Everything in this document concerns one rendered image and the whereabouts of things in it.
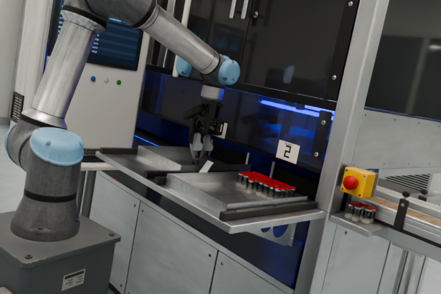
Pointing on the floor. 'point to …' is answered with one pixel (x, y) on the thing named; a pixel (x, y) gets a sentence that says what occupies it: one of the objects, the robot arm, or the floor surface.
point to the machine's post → (346, 123)
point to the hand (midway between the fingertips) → (195, 153)
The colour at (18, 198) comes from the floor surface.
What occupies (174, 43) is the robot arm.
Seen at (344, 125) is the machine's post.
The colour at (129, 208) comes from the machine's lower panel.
